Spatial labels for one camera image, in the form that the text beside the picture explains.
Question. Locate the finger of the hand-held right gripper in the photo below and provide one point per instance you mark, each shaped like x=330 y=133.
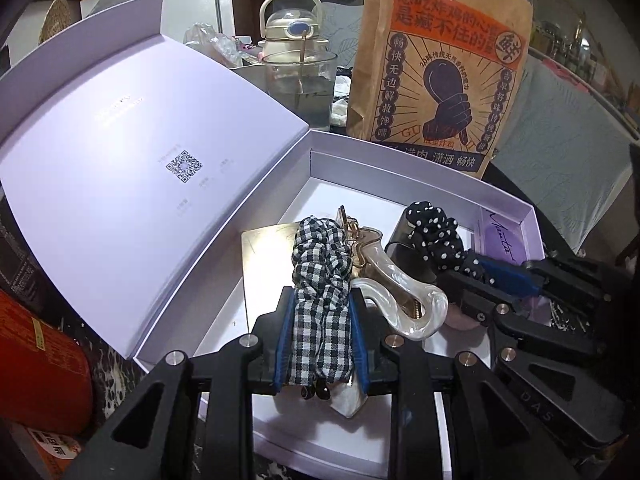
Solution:
x=545 y=335
x=510 y=275

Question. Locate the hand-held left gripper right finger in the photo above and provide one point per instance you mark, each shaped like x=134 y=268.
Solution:
x=361 y=350

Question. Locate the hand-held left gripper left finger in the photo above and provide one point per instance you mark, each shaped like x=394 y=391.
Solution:
x=282 y=345

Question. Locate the black white gingham scrunchie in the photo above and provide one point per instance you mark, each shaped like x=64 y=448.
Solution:
x=320 y=310

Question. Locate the pink round compact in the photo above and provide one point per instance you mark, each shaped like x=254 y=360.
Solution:
x=460 y=320

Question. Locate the gold rectangular box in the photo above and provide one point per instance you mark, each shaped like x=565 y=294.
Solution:
x=265 y=270

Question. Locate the pearly hair claw clip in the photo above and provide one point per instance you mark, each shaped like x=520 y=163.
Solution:
x=395 y=280

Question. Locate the black polka dot scrunchie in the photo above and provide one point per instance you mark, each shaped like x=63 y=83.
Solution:
x=435 y=240

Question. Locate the smoky grey plastic cap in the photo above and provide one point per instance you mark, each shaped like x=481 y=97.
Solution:
x=407 y=262

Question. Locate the lilac hinged gift box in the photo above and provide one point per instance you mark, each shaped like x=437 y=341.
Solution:
x=125 y=160

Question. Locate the chair with pale blue cover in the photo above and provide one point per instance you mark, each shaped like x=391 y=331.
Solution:
x=565 y=150
x=345 y=35

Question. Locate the printed brown paper bag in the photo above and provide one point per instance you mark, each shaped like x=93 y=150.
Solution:
x=440 y=85

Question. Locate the white cloth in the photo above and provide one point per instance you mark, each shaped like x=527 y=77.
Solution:
x=342 y=110

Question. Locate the row of bottles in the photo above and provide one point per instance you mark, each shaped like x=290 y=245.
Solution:
x=575 y=45

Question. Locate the red tin canister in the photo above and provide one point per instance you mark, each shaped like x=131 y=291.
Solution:
x=40 y=360

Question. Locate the glass cup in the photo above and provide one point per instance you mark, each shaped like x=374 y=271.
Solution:
x=300 y=100

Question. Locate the orange jar clear lid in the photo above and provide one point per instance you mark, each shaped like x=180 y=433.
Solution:
x=50 y=447

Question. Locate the black printed packet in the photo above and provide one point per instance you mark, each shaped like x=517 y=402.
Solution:
x=12 y=260

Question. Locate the crumpled clear plastic bag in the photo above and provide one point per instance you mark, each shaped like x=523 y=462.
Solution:
x=210 y=40

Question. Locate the cream water bottle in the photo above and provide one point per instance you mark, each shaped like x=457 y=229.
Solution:
x=292 y=25

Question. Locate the woven straw fan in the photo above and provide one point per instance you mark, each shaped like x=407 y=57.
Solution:
x=52 y=22

